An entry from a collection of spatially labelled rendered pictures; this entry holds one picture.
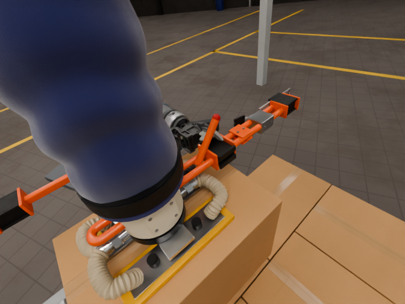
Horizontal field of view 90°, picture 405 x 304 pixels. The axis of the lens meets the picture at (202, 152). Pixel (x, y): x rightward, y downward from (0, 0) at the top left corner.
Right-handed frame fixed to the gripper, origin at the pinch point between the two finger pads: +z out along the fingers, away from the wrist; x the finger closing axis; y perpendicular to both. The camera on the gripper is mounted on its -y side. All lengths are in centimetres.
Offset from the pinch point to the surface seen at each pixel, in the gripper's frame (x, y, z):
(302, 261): -59, -14, 31
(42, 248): -116, 104, -121
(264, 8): -7, -241, -164
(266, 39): -45, -244, -159
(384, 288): -59, -28, 57
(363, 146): -114, -184, 12
